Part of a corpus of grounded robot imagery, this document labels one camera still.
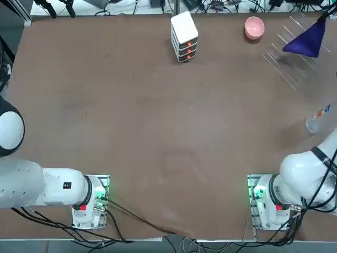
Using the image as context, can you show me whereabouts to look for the clear bottle blue cap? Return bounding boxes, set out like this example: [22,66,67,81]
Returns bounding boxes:
[305,102,332,134]

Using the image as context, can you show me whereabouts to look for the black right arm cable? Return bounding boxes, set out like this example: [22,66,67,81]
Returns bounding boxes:
[302,147,337,214]

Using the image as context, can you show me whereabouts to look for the purple towel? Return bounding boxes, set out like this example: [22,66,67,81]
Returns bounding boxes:
[282,15,327,58]

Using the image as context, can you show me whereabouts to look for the aluminium frame profile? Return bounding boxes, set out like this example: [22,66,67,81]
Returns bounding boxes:
[0,0,33,27]

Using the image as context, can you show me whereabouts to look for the clear acrylic stepped rack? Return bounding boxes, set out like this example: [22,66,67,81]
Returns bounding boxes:
[263,14,337,90]

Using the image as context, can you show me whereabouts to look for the black cable on table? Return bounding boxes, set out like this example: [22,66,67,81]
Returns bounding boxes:
[105,199,190,237]

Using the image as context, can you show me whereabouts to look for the pink bowl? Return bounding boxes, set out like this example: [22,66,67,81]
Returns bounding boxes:
[244,16,265,41]

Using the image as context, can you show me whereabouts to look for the black cable bundle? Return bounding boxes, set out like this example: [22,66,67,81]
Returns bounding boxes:
[10,207,132,243]

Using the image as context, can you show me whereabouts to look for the white three-drawer box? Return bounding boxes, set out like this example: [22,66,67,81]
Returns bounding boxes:
[170,11,199,64]

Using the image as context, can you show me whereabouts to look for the grey laptop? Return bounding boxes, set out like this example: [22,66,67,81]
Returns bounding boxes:
[83,0,109,8]

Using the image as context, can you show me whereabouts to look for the black tripod legs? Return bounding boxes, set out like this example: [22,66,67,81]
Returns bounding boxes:
[33,0,76,19]

